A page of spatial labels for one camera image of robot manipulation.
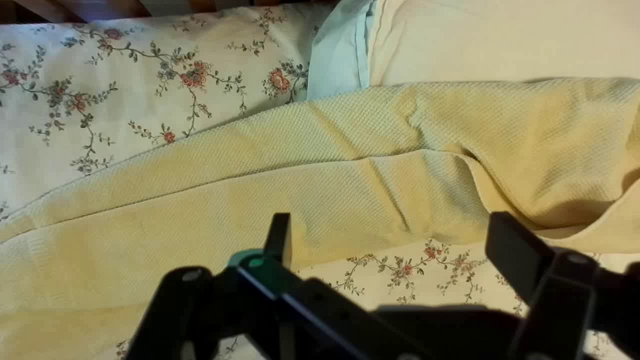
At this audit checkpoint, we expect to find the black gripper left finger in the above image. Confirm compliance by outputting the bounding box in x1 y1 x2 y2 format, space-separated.
127 212 428 360

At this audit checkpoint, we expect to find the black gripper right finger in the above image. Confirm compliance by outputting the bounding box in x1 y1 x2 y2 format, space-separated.
485 210 640 360

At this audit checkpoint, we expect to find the yellow waffle weave towel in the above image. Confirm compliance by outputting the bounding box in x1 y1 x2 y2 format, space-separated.
0 75 640 360

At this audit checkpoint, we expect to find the pale blue pillow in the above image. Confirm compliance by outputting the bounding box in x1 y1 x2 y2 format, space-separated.
305 0 387 104

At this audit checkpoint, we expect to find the cream white pillow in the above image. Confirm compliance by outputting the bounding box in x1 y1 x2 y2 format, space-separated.
369 0 640 88

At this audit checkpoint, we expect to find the floral print bed sheet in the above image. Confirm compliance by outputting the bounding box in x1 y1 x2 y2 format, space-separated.
0 2 640 360

